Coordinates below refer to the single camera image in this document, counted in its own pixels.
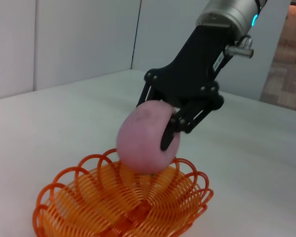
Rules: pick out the pink peach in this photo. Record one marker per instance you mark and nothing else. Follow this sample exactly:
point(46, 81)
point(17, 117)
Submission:
point(143, 138)

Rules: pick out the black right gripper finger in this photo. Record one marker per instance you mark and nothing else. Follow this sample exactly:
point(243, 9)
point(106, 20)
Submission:
point(187, 121)
point(148, 92)

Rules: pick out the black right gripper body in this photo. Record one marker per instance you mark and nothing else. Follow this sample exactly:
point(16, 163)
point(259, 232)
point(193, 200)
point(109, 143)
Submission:
point(197, 69)

